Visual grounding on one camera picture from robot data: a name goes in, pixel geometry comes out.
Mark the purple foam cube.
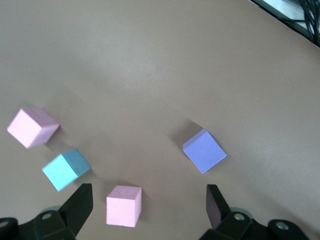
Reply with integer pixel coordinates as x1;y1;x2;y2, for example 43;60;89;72
182;128;228;175

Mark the light blue foam cube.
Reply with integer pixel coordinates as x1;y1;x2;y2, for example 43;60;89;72
41;147;92;193

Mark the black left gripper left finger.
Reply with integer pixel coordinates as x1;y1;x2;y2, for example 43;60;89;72
0;183;94;240

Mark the pink foam cube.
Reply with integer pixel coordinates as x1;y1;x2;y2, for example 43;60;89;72
6;107;61;150
105;184;143;228

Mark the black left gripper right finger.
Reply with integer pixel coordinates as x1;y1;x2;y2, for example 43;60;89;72
199;184;310;240

